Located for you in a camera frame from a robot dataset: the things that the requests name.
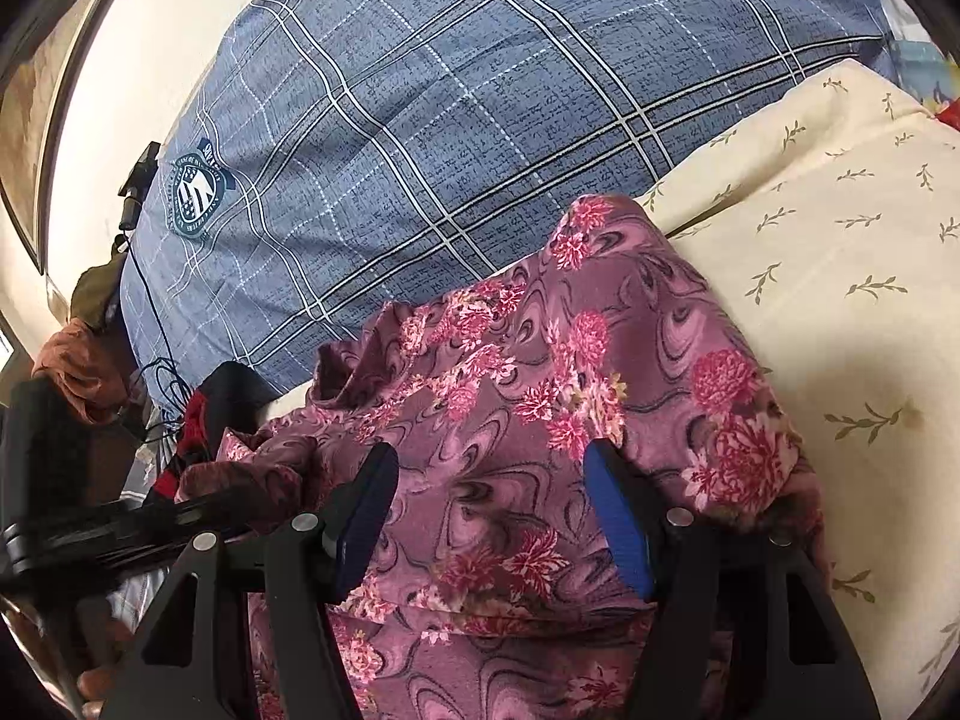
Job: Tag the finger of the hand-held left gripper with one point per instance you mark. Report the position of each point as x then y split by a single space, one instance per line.
187 514

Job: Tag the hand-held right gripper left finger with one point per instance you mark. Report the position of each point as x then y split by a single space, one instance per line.
367 517

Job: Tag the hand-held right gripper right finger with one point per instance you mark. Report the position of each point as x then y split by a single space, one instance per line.
619 517

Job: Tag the purple floral garment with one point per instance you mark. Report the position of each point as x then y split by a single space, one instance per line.
510 405

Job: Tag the person's left hand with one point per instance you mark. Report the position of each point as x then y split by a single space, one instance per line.
105 682

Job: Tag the white striped cloth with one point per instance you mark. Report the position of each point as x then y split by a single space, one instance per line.
146 476

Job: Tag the orange brown cloth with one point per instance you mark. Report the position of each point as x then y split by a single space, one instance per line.
82 367

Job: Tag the black and red garment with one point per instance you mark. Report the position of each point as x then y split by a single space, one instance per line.
225 390

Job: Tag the olive green cloth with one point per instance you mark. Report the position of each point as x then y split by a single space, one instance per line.
97 292

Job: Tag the black charger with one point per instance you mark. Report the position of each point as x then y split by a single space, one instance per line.
141 180

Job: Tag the cream leaf print blanket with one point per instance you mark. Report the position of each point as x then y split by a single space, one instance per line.
825 240

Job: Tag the blue plaid quilt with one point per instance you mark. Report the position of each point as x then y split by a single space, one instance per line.
450 127

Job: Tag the blue white plastic package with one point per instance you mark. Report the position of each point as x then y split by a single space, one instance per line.
911 52

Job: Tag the wooden window frame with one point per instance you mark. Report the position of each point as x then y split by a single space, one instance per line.
45 90

